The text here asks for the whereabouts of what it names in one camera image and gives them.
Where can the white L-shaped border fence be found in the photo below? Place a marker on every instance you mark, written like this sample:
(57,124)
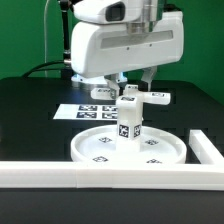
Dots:
(207,174)

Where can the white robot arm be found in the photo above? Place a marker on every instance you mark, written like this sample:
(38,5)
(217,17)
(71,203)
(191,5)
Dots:
(140,16)

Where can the white cross-shaped table base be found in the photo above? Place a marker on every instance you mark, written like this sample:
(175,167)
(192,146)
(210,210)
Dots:
(131,94)

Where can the white sheet with markers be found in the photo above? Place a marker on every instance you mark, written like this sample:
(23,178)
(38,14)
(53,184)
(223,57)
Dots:
(86,112)

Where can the white round table top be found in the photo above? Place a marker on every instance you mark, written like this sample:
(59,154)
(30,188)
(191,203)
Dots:
(99,144)

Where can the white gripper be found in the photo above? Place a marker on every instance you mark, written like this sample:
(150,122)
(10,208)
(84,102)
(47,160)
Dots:
(99,50)

